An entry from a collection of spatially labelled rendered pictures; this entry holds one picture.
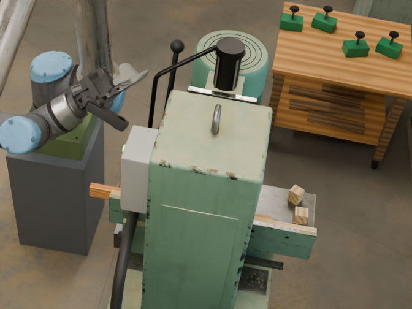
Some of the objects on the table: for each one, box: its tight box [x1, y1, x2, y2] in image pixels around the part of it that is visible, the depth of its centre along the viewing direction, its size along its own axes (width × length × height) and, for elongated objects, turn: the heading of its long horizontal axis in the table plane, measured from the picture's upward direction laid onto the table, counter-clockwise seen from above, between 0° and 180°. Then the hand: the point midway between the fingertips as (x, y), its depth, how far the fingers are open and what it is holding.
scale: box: [253, 221, 300, 233], centre depth 194 cm, size 50×1×1 cm, turn 75°
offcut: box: [293, 207, 308, 225], centre depth 202 cm, size 4×4×4 cm
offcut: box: [287, 185, 305, 205], centre depth 207 cm, size 3×4×5 cm
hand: (144, 75), depth 175 cm, fingers closed
